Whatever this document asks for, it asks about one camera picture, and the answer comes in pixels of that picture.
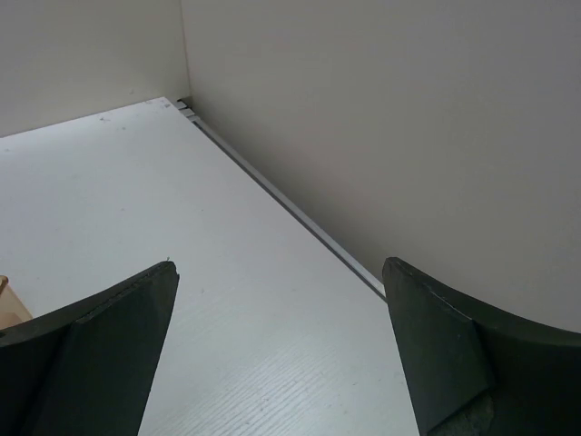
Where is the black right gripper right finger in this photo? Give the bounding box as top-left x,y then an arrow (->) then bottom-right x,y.
382,257 -> 580,435

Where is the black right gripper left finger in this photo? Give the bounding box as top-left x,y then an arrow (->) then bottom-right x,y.
1,261 -> 180,435

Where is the wooden box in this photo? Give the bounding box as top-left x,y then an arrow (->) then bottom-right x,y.
0,275 -> 33,330

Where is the aluminium table edge rail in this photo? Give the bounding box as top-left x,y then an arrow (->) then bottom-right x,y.
172,97 -> 387,302

